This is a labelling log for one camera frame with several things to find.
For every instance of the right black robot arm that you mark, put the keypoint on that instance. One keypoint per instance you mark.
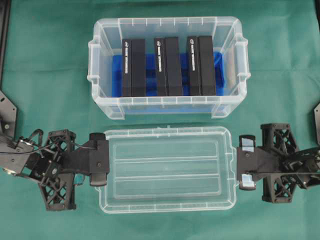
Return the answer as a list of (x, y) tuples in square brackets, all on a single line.
[(278, 162)]

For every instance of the blue foam insert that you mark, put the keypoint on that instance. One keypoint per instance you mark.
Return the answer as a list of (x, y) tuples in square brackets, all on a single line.
[(151, 79)]

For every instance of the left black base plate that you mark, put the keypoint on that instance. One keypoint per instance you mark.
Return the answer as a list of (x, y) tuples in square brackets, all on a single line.
[(8, 115)]

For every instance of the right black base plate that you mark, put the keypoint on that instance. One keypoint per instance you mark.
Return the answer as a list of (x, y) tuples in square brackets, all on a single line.
[(316, 112)]

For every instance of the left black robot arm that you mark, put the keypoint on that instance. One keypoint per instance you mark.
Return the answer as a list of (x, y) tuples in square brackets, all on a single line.
[(14, 154)]

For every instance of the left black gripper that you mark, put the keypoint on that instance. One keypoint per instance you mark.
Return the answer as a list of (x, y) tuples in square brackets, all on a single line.
[(56, 166)]

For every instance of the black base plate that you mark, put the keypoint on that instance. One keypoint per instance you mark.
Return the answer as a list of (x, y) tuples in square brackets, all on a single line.
[(316, 112), (8, 115)]

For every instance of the clear plastic storage box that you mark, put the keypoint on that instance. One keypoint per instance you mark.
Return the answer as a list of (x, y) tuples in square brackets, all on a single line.
[(227, 37)]

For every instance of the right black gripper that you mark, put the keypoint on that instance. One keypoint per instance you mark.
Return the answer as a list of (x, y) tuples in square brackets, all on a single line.
[(278, 162)]

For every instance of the left black slim box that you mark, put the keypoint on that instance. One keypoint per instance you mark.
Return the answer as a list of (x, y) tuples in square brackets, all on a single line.
[(133, 68)]

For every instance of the middle black slim box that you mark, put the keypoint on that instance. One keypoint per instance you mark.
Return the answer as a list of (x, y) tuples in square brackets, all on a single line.
[(168, 67)]

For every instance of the right black slim box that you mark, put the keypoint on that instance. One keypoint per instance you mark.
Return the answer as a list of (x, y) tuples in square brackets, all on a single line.
[(201, 67)]

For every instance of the clear plastic box lid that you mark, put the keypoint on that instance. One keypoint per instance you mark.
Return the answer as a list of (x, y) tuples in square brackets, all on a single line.
[(169, 170)]

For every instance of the black frame rail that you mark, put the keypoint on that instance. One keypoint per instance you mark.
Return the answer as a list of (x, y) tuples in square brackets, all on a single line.
[(5, 8)]

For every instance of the black slim box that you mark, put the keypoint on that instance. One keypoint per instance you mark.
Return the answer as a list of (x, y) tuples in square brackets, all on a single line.
[(133, 68), (201, 67), (168, 67)]

